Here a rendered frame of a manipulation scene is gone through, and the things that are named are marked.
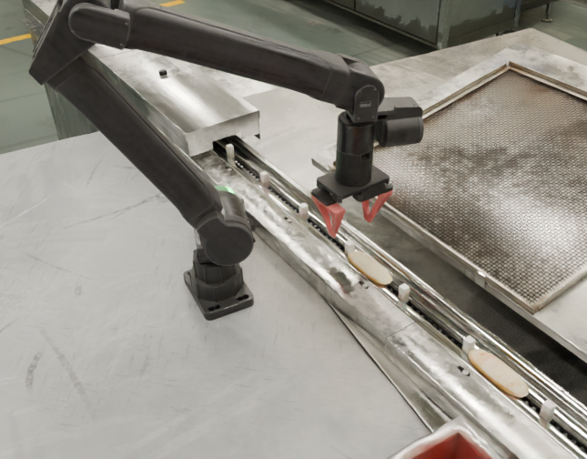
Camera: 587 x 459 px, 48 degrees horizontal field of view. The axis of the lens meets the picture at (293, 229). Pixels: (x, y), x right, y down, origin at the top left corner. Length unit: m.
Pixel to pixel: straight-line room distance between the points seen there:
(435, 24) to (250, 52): 3.01
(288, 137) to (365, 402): 0.78
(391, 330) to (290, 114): 0.80
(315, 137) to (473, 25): 2.55
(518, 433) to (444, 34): 3.12
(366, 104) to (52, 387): 0.61
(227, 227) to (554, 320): 0.49
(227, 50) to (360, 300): 0.43
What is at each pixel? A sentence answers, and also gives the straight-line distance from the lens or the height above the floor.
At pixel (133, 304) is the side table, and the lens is 1.14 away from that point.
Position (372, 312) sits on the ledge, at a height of 0.86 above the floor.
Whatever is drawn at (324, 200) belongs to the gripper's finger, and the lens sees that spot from 1.04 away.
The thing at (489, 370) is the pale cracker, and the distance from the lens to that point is 0.98.
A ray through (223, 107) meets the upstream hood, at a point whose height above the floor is 0.92.
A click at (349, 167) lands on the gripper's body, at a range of 1.02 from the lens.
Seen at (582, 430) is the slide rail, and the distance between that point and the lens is 0.96.
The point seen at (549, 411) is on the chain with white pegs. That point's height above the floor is 0.87.
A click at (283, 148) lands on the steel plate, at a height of 0.82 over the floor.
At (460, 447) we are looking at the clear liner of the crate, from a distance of 0.83.
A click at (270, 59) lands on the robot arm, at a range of 0.91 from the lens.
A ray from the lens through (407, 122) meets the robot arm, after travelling 1.02.
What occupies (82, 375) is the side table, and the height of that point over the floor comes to 0.82.
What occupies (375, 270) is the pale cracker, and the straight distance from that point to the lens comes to 1.11.
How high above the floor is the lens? 1.57
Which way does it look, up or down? 37 degrees down
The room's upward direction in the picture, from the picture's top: 2 degrees counter-clockwise
